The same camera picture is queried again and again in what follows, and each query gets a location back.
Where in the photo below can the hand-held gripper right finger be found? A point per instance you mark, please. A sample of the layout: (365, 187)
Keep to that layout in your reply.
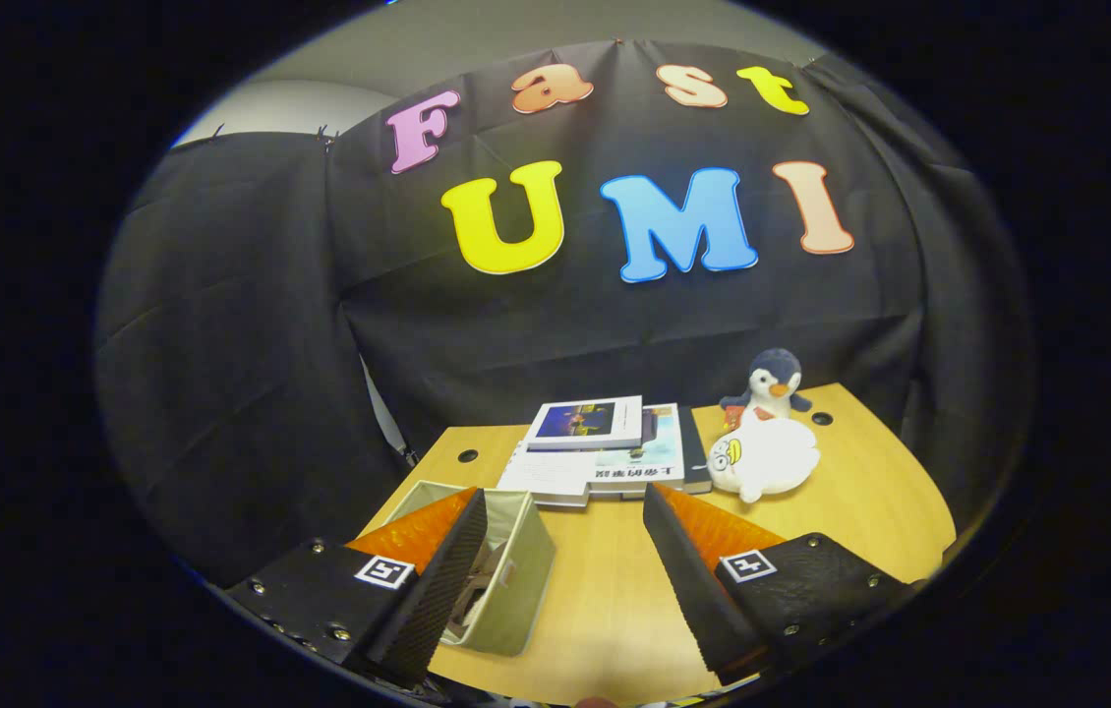
(693, 590)

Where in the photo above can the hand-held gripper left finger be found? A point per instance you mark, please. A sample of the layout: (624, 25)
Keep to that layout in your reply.
(438, 600)

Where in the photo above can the brown fleece shoe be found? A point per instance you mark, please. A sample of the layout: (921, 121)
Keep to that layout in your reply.
(479, 590)

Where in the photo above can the green fabric storage box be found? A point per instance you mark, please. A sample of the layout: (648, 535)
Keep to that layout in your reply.
(521, 590)

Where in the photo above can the light blue cover book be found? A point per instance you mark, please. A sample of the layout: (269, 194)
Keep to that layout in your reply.
(649, 460)

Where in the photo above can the black book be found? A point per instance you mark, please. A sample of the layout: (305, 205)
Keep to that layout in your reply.
(694, 452)

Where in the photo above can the white plush seal toy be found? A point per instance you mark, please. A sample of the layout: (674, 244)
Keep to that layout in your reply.
(767, 457)

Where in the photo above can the plain white book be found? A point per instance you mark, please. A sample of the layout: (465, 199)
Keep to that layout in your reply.
(541, 477)

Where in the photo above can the white book with dark picture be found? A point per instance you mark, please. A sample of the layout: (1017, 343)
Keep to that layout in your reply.
(585, 423)

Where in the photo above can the grey penguin plush toy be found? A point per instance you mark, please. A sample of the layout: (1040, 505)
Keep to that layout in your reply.
(774, 383)

